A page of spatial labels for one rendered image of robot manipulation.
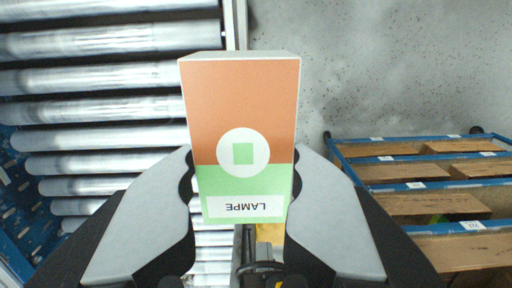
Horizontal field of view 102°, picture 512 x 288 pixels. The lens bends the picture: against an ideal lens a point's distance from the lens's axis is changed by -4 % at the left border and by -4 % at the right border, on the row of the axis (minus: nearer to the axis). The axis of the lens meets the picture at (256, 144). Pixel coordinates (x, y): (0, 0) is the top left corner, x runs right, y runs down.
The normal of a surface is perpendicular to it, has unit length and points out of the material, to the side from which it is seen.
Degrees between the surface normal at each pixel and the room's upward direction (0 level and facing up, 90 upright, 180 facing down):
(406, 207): 91
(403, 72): 0
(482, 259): 90
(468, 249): 91
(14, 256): 90
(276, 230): 0
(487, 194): 0
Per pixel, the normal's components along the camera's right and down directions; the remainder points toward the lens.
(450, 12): 0.02, 0.45
